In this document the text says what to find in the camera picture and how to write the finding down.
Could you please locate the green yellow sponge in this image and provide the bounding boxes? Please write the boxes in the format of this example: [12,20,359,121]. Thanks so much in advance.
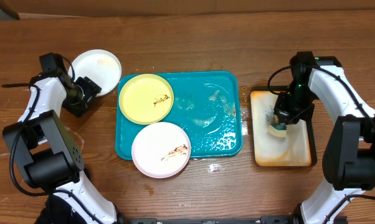
[267,123,287,138]

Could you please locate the white plate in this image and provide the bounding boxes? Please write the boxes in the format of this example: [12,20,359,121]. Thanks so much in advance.
[131,122,191,179]
[72,49,122,96]

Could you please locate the yellow plate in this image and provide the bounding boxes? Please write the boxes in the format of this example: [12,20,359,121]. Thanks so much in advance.
[118,73,174,124]

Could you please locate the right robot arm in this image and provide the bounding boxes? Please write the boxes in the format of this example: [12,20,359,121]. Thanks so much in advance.
[261,51,375,224]

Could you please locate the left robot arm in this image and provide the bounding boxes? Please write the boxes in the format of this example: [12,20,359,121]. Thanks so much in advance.
[2,53,128,223]

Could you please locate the black tray with soapy water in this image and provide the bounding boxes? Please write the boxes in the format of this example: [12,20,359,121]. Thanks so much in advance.
[250,86,318,167]

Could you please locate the teal plastic tray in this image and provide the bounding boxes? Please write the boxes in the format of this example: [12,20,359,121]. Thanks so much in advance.
[115,70,244,161]

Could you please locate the black knit cloth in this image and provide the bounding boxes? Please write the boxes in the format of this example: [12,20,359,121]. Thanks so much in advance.
[35,195,86,224]

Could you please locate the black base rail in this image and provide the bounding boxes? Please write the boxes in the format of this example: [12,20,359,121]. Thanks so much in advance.
[127,215,301,224]

